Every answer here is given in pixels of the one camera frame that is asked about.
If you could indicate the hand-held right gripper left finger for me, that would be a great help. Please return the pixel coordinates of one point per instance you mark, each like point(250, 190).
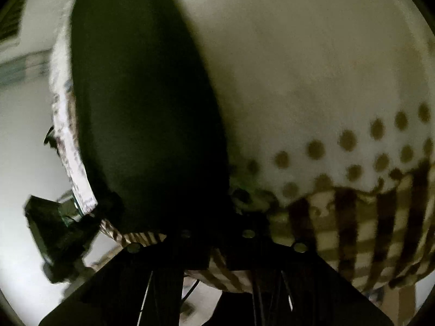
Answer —
point(190, 253)

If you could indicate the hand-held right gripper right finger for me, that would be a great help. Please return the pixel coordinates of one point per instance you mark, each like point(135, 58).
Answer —
point(246, 249)

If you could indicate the white dotted plaid garment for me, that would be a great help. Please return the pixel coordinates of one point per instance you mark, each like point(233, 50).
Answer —
point(289, 85)

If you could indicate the cardboard box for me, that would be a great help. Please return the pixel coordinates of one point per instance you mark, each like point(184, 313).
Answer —
point(401, 304)

